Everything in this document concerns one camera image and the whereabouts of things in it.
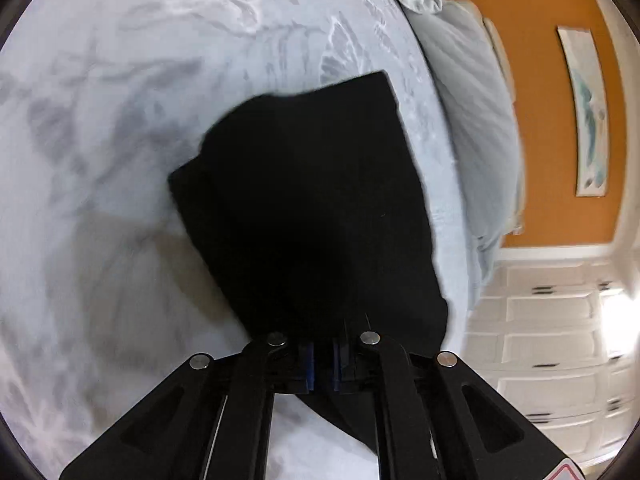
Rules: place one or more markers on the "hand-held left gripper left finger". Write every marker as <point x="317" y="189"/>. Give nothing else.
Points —
<point x="308" y="367"/>

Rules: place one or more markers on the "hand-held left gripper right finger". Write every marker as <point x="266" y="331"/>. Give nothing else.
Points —
<point x="338" y="365"/>

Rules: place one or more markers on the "black pants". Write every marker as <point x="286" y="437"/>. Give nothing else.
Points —
<point x="310" y="185"/>

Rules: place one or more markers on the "white panelled closet doors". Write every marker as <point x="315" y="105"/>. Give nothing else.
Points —
<point x="550" y="335"/>

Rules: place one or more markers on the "grey pillow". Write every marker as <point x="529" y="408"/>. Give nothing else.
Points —
<point x="475" y="135"/>

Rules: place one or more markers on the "butterfly print bedspread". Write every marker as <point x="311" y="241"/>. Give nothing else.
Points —
<point x="100" y="110"/>

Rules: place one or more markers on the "framed wall picture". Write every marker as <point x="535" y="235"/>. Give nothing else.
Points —
<point x="587" y="110"/>

